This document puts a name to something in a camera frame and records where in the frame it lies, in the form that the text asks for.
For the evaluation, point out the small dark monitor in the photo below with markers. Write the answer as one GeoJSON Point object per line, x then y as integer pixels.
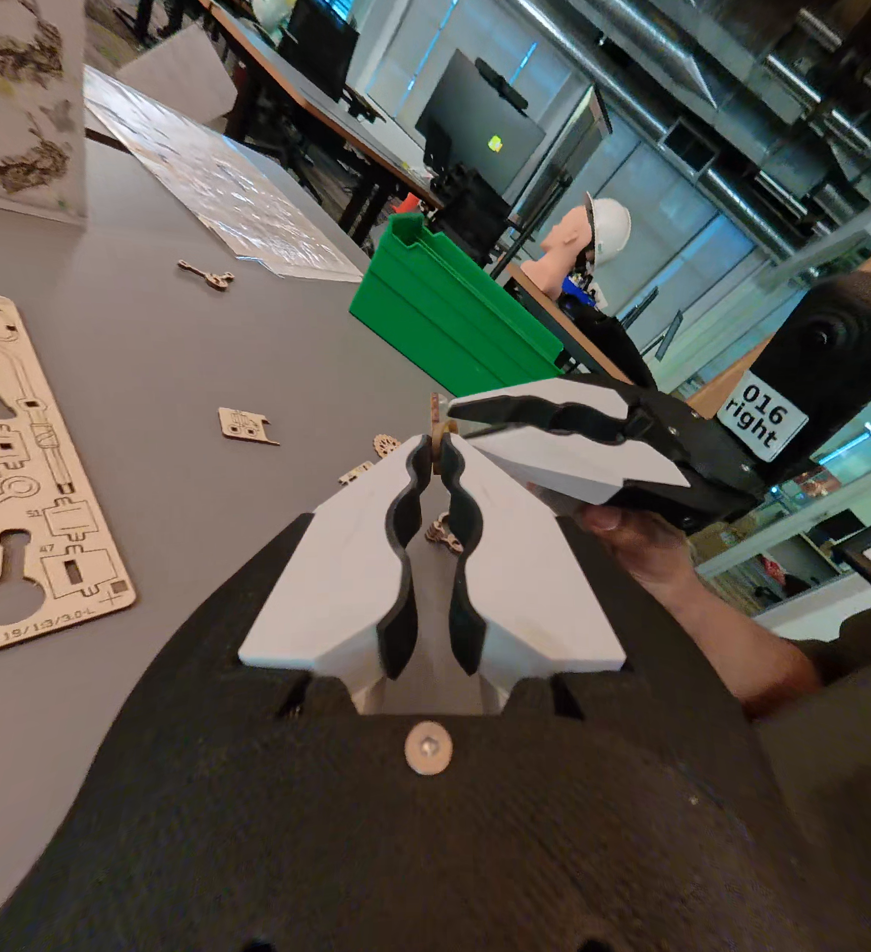
{"type": "Point", "coordinates": [320, 44]}

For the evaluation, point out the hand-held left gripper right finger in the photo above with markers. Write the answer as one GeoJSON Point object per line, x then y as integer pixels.
{"type": "Point", "coordinates": [540, 595]}

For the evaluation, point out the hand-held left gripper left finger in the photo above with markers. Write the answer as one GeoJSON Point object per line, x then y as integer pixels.
{"type": "Point", "coordinates": [309, 595]}

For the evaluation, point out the grey panel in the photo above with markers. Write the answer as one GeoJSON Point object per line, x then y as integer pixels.
{"type": "Point", "coordinates": [175, 74]}

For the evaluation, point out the person's olive shirt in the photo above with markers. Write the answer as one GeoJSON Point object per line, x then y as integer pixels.
{"type": "Point", "coordinates": [837, 781]}

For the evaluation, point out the long wooden-edged table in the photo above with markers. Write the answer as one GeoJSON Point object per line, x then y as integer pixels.
{"type": "Point", "coordinates": [316, 104]}

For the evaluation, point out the printed instruction sheet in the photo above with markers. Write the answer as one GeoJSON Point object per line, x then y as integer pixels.
{"type": "Point", "coordinates": [19, 97]}

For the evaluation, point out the person's right hand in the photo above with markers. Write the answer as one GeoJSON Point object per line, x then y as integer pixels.
{"type": "Point", "coordinates": [644, 550]}

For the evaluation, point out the small square wooden piece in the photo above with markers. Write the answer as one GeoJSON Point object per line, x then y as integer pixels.
{"type": "Point", "coordinates": [246, 425]}

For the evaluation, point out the mannequin head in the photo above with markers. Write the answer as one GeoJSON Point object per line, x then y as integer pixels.
{"type": "Point", "coordinates": [566, 245]}

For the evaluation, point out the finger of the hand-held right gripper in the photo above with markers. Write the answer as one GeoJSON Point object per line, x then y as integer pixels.
{"type": "Point", "coordinates": [592, 398]}
{"type": "Point", "coordinates": [569, 468]}

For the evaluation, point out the grey desk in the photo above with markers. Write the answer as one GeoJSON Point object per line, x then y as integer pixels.
{"type": "Point", "coordinates": [182, 520]}

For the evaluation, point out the plywood sheet with keyhole cutouts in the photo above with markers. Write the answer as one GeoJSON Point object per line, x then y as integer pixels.
{"type": "Point", "coordinates": [34, 520]}

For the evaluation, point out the white hard hat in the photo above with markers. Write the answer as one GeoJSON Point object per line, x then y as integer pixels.
{"type": "Point", "coordinates": [610, 227]}

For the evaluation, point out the large black display screen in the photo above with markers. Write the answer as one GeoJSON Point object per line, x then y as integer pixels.
{"type": "Point", "coordinates": [473, 119]}

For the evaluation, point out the small wooden gear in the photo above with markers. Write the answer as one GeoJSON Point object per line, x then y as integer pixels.
{"type": "Point", "coordinates": [386, 445]}

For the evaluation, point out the wooden clamp-shaped assembly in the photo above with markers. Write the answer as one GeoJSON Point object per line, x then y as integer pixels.
{"type": "Point", "coordinates": [444, 535]}

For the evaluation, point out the clear plastic sleeve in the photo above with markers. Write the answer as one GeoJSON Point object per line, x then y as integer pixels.
{"type": "Point", "coordinates": [220, 186]}

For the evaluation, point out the wooden beam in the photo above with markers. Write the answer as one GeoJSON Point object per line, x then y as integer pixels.
{"type": "Point", "coordinates": [711, 394]}

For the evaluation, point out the wooden table with mannequin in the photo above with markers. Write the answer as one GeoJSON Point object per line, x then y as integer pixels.
{"type": "Point", "coordinates": [554, 312]}

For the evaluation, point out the slotted flat wooden part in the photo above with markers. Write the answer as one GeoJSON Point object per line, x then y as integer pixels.
{"type": "Point", "coordinates": [356, 473]}

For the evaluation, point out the spiral metal air duct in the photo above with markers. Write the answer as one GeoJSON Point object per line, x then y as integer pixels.
{"type": "Point", "coordinates": [748, 201]}

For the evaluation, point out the person's right forearm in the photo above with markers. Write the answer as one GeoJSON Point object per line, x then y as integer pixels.
{"type": "Point", "coordinates": [740, 639]}

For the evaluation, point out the black bag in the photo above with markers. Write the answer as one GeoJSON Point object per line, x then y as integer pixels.
{"type": "Point", "coordinates": [614, 342]}

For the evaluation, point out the wooden spoked wheel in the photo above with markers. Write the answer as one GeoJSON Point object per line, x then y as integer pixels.
{"type": "Point", "coordinates": [435, 439]}

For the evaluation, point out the wooden lever piece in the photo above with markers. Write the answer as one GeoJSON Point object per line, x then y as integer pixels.
{"type": "Point", "coordinates": [207, 275]}

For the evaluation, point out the green plastic bin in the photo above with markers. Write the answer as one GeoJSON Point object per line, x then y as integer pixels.
{"type": "Point", "coordinates": [443, 320]}

